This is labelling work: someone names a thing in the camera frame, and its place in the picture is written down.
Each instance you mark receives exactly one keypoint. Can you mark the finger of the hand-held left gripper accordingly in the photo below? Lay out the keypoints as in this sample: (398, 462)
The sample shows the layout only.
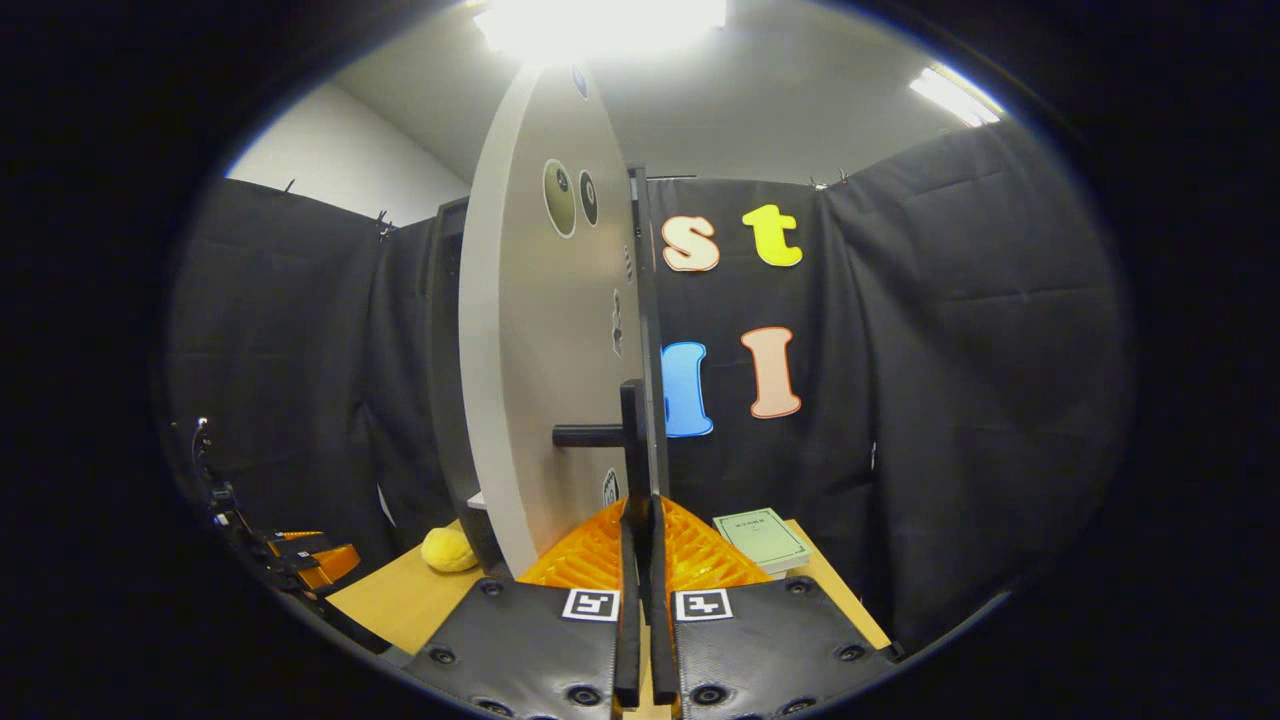
(298, 540)
(330, 566)

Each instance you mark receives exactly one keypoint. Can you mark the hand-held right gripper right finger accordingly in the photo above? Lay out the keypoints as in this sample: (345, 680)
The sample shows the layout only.
(660, 620)

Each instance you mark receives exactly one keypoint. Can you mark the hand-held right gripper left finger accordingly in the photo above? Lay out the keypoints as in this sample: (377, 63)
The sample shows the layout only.
(628, 620)

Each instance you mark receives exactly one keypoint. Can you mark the grey cabinet door with stickers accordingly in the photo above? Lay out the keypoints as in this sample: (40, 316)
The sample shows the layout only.
(540, 350)

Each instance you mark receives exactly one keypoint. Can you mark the dark grey cabinet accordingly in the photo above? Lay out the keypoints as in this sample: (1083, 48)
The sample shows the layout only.
(447, 350)

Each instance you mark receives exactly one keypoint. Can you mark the yellow plush toy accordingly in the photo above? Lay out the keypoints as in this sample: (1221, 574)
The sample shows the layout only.
(449, 550)

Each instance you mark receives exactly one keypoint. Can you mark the green book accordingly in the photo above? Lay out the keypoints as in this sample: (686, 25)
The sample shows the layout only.
(760, 538)

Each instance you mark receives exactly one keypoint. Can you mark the black backdrop cloth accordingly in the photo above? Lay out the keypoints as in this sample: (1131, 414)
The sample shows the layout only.
(950, 350)

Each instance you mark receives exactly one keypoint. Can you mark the large ceiling light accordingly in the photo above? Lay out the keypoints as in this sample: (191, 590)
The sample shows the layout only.
(600, 25)

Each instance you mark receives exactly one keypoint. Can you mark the small ceiling light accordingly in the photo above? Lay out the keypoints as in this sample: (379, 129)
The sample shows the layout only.
(955, 95)

